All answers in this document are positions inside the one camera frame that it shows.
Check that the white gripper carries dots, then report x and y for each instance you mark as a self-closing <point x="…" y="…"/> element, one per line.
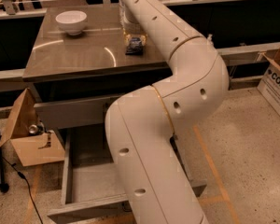
<point x="132" y="26"/>

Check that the dark blue rxbar packet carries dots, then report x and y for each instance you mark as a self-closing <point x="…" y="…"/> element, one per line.
<point x="135" y="46"/>

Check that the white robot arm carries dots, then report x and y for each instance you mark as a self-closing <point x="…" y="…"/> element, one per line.
<point x="140" y="124"/>

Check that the grey metal drawer cabinet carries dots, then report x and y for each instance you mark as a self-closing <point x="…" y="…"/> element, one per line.
<point x="67" y="67"/>

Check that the grey middle drawer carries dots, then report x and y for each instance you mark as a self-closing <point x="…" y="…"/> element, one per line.
<point x="74" y="113"/>

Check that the grey open bottom drawer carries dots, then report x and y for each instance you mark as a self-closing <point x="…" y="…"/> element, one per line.
<point x="91" y="187"/>

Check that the white ceramic bowl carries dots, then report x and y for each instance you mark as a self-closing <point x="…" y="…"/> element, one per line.
<point x="73" y="22"/>

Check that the right clear sanitizer bottle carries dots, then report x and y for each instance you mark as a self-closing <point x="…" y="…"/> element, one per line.
<point x="210" y="39"/>

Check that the silver can in box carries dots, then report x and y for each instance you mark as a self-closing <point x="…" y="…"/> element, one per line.
<point x="36" y="129"/>

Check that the open brown cardboard box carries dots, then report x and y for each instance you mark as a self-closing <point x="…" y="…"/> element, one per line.
<point x="30" y="149"/>

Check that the white printed cardboard box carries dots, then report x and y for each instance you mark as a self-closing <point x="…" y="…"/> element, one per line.
<point x="269" y="85"/>

